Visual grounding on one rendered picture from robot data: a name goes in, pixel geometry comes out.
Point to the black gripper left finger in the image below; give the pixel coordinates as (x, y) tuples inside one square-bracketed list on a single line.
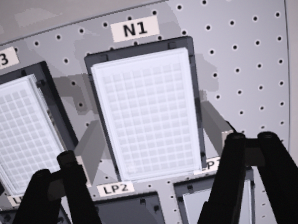
[(42, 198)]

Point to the grey perforated base plate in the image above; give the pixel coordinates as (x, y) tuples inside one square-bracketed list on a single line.
[(243, 60)]

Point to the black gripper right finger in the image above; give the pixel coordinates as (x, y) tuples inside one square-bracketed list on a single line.
[(277, 170)]

